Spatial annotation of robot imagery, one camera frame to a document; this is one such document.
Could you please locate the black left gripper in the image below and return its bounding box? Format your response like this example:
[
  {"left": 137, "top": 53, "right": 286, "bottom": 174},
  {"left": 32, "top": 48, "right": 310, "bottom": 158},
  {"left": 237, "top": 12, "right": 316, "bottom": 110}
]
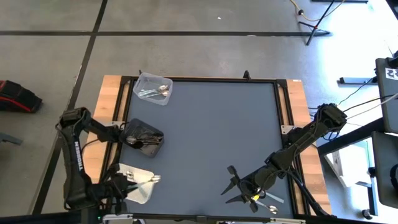
[{"left": 100, "top": 170, "right": 140, "bottom": 200}]

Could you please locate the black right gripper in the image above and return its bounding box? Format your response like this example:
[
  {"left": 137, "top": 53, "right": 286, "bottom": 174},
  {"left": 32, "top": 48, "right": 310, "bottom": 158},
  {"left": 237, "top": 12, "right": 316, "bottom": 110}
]
[{"left": 220, "top": 164, "right": 278, "bottom": 215}]

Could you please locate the white plastic bin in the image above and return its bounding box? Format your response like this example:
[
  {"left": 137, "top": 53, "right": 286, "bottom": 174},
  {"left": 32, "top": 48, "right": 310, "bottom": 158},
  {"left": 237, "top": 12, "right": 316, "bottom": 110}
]
[{"left": 114, "top": 162, "right": 157, "bottom": 205}]

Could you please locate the silver spoon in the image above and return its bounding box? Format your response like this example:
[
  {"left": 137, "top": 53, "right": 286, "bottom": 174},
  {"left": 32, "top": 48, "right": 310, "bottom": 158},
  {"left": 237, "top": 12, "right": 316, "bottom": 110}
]
[
  {"left": 138, "top": 84, "right": 170, "bottom": 94},
  {"left": 139, "top": 89, "right": 171, "bottom": 98},
  {"left": 255, "top": 200, "right": 279, "bottom": 215}
]

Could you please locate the black device with green light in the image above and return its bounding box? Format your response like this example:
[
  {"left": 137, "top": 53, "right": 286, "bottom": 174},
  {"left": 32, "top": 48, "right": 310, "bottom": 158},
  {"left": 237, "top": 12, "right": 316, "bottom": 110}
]
[{"left": 93, "top": 211, "right": 135, "bottom": 224}]

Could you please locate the grey translucent plastic bin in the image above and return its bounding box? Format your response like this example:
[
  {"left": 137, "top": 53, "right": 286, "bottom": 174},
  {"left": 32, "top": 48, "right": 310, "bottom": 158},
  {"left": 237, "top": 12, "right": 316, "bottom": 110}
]
[{"left": 118, "top": 118, "right": 165, "bottom": 158}]

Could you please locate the wooden table side board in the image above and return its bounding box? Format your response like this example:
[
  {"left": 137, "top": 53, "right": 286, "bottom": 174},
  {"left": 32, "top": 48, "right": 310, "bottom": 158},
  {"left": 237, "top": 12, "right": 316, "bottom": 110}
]
[
  {"left": 278, "top": 78, "right": 332, "bottom": 215},
  {"left": 83, "top": 74, "right": 133, "bottom": 184}
]

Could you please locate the clear plastic bin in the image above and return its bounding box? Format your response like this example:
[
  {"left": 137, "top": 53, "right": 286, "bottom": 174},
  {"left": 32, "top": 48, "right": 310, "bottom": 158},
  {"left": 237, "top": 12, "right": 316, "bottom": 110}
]
[{"left": 132, "top": 72, "right": 174, "bottom": 107}]

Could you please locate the white box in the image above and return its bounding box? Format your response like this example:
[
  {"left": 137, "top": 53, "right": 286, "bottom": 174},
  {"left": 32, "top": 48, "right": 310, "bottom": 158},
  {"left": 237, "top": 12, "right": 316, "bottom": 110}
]
[{"left": 324, "top": 141, "right": 373, "bottom": 188}]

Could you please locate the black and red bag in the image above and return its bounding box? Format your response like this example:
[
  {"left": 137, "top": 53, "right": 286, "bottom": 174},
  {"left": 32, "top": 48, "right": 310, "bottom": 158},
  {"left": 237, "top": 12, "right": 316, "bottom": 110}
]
[{"left": 0, "top": 80, "right": 44, "bottom": 113}]

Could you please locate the black side cart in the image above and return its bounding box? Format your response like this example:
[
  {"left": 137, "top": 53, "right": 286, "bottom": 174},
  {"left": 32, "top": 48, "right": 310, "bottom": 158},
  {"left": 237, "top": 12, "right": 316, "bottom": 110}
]
[{"left": 374, "top": 57, "right": 398, "bottom": 135}]

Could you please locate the black tripod stand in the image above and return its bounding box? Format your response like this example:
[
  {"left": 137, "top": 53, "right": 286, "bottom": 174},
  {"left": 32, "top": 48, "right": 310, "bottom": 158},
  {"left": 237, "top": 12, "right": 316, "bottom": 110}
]
[{"left": 297, "top": 0, "right": 332, "bottom": 47}]

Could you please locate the silver front rail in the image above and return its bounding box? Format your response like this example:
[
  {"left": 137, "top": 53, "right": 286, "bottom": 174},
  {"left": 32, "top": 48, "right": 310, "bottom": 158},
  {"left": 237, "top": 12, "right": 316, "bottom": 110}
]
[{"left": 102, "top": 213, "right": 307, "bottom": 224}]

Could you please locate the light blue handled cutlery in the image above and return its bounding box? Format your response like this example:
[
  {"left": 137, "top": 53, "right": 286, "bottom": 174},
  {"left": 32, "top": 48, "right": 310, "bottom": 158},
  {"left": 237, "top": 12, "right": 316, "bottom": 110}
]
[{"left": 263, "top": 192, "right": 285, "bottom": 204}]

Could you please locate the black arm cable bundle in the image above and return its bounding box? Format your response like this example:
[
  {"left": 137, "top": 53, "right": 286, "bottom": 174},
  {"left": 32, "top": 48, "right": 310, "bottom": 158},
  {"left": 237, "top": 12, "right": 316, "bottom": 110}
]
[{"left": 288, "top": 169, "right": 337, "bottom": 218}]

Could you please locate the black table frame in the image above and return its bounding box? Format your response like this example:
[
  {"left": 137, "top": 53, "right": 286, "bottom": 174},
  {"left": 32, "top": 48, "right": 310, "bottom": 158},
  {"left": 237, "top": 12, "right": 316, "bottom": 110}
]
[{"left": 119, "top": 75, "right": 300, "bottom": 219}]

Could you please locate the yellow cable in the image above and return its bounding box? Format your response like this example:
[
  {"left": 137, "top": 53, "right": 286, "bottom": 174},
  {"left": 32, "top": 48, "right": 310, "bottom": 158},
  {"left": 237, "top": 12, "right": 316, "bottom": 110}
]
[{"left": 290, "top": 0, "right": 346, "bottom": 23}]

